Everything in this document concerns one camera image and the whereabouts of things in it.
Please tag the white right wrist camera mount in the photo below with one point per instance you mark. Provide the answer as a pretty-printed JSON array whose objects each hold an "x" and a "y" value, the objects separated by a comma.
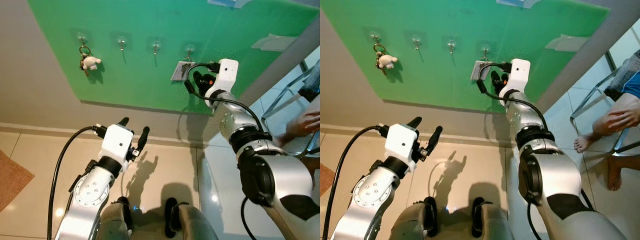
[
  {"x": 517, "y": 75},
  {"x": 226, "y": 75}
]

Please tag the pale tape strip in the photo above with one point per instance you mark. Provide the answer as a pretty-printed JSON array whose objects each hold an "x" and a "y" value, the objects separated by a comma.
[
  {"x": 517, "y": 3},
  {"x": 567, "y": 43},
  {"x": 274, "y": 43}
]

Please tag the metal frame chair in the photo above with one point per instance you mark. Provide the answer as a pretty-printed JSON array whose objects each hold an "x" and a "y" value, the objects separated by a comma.
[
  {"x": 587, "y": 97},
  {"x": 282, "y": 97}
]

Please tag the green wall board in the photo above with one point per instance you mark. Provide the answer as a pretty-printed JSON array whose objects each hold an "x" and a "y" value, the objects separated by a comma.
[
  {"x": 440, "y": 20},
  {"x": 150, "y": 20}
]

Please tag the brown floor rug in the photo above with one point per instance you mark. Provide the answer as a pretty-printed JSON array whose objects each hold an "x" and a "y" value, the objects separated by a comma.
[
  {"x": 326, "y": 180},
  {"x": 12, "y": 180}
]

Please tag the grey robot leg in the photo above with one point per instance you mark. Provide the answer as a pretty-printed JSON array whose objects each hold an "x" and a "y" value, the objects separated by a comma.
[
  {"x": 192, "y": 225},
  {"x": 495, "y": 225},
  {"x": 412, "y": 222},
  {"x": 114, "y": 222}
]

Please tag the person hand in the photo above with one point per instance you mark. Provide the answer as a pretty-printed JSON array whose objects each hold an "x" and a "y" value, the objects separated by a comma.
[
  {"x": 305, "y": 126},
  {"x": 622, "y": 119}
]

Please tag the grey robot right leg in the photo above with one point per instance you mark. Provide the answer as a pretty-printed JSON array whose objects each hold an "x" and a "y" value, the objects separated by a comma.
[
  {"x": 495, "y": 225},
  {"x": 192, "y": 225}
]

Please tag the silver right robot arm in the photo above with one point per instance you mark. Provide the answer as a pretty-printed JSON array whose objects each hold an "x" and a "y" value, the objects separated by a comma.
[
  {"x": 555, "y": 175},
  {"x": 280, "y": 175}
]

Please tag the clear wall hook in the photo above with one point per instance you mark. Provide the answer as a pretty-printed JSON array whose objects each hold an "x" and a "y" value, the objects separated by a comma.
[
  {"x": 416, "y": 40},
  {"x": 156, "y": 45},
  {"x": 189, "y": 50},
  {"x": 485, "y": 49},
  {"x": 374, "y": 36},
  {"x": 121, "y": 41},
  {"x": 451, "y": 44},
  {"x": 81, "y": 37}
]

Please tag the grey robot left leg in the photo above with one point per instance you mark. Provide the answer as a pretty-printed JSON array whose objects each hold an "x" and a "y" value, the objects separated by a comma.
[
  {"x": 114, "y": 222},
  {"x": 412, "y": 222}
]

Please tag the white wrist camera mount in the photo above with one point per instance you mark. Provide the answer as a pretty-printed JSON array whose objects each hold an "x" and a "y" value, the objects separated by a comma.
[
  {"x": 400, "y": 142},
  {"x": 517, "y": 75},
  {"x": 226, "y": 75},
  {"x": 116, "y": 142}
]

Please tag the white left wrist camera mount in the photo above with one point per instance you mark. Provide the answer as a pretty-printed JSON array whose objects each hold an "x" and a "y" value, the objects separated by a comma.
[
  {"x": 400, "y": 142},
  {"x": 116, "y": 142}
]

